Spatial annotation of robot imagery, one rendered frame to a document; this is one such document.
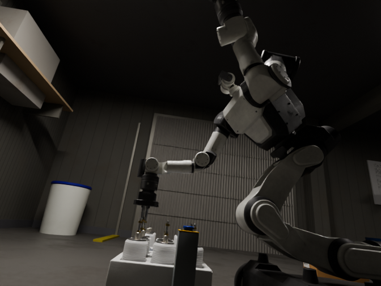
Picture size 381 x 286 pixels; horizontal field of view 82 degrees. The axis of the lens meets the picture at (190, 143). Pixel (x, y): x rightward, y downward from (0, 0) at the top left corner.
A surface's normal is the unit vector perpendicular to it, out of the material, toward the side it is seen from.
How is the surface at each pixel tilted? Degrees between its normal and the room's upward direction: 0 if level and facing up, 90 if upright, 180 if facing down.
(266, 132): 133
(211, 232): 90
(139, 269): 90
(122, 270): 90
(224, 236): 90
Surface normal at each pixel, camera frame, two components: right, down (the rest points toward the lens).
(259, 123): -0.72, 0.44
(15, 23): 0.11, -0.34
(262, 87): -0.41, 0.49
